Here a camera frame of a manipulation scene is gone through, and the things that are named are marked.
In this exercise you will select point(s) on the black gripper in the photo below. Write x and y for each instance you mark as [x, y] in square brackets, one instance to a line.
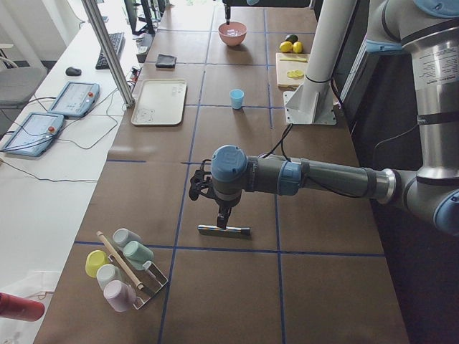
[224, 203]

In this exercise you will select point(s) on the clear ice cubes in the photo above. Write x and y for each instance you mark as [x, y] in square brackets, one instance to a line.
[232, 32]

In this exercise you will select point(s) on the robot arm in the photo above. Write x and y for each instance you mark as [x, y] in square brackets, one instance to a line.
[404, 126]

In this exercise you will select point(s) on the light blue plastic cup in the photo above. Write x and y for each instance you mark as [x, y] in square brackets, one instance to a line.
[237, 98]

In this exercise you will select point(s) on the green pastel cup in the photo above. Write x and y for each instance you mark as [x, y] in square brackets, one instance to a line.
[137, 254]

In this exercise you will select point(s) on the grey pastel cup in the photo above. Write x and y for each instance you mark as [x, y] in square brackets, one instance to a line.
[123, 236]

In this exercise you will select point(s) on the pink pastel cup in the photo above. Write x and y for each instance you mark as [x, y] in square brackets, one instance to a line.
[119, 295]

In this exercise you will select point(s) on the white pastel cup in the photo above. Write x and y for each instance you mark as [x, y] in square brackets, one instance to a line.
[107, 273]

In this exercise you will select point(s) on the yellow pastel cup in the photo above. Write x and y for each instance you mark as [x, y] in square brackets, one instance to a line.
[94, 260]

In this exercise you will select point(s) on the steel muddler black tip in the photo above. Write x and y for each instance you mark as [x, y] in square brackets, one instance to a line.
[230, 231]

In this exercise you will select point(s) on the pink bowl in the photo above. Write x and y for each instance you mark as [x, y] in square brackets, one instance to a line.
[232, 41]

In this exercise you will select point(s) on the yellow lemon lower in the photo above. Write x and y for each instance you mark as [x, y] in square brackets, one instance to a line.
[286, 47]

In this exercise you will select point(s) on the yellow lemon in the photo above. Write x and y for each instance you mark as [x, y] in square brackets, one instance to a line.
[286, 47]
[297, 47]

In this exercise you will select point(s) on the green lime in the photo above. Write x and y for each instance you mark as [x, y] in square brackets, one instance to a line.
[291, 38]

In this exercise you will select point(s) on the yellow lemon upper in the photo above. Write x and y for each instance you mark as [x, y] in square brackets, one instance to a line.
[297, 47]

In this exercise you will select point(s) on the grey folded cloth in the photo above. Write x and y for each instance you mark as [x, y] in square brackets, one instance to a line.
[165, 61]

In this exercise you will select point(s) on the wooden cutting board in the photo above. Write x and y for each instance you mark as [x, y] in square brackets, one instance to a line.
[283, 66]

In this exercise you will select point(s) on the yellow plastic knife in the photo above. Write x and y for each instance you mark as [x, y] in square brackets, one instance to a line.
[294, 59]

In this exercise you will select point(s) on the lemon slices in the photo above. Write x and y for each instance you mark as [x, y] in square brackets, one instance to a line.
[295, 74]

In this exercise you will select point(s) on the cream bear tray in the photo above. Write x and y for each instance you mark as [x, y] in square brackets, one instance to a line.
[160, 103]

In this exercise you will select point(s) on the black computer mouse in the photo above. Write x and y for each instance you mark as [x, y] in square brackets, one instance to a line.
[73, 71]

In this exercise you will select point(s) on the blue teach pendant far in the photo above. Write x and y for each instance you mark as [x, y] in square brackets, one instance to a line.
[75, 100]

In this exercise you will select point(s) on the blue teach pendant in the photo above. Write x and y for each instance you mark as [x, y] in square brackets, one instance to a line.
[35, 135]
[75, 100]

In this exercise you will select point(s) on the blue teach pendant near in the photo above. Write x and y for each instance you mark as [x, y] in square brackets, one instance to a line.
[35, 135]

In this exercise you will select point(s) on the red bottle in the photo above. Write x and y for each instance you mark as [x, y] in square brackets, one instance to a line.
[19, 308]

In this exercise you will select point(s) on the wire cup rack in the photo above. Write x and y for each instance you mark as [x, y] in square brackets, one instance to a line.
[146, 283]

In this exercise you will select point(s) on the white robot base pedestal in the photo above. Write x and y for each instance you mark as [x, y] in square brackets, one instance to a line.
[312, 102]

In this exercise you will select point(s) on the aluminium frame post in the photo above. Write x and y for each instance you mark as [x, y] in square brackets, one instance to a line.
[94, 15]

